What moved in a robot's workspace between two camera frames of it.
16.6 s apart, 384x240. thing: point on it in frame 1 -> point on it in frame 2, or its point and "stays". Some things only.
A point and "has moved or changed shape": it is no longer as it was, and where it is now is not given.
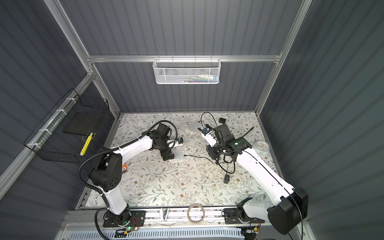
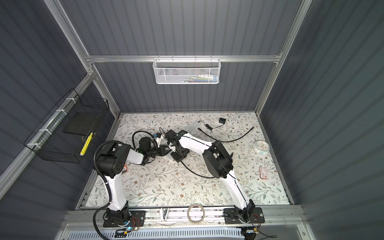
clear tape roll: [188, 216] stays
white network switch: [193, 126] stays
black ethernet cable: [234, 166] has moved or changed shape
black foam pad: [82, 122] stays
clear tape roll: [261, 147] stays
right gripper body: [214, 151] -> [179, 154]
